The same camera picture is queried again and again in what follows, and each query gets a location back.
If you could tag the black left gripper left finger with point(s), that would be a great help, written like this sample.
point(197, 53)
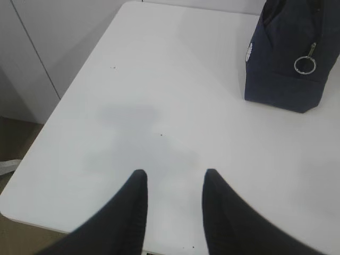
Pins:
point(117, 228)

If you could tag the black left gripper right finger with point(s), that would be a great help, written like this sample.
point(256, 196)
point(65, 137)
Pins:
point(298, 214)

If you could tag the navy blue lunch bag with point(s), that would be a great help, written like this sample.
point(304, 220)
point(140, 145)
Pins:
point(291, 54)

